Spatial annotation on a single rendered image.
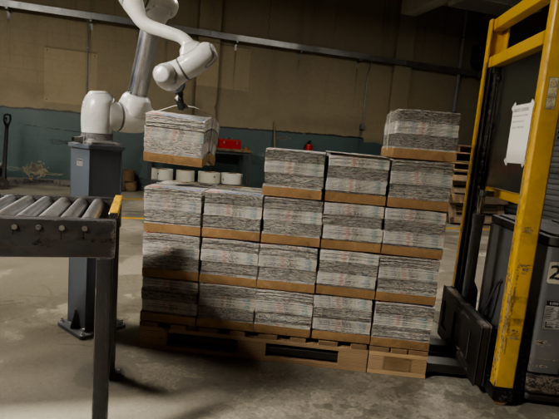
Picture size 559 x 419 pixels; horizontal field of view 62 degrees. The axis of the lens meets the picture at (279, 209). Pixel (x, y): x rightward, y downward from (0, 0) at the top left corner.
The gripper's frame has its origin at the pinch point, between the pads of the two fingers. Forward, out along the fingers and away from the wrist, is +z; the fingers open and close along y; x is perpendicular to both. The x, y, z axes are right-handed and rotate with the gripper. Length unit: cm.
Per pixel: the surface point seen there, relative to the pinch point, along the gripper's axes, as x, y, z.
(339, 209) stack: 82, 50, -14
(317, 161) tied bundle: 69, 29, -16
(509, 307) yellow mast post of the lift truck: 159, 83, -31
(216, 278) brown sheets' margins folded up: 27, 91, -11
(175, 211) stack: 4, 60, -13
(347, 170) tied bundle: 84, 31, -15
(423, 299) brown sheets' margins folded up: 128, 89, -12
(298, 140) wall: 42, -41, 699
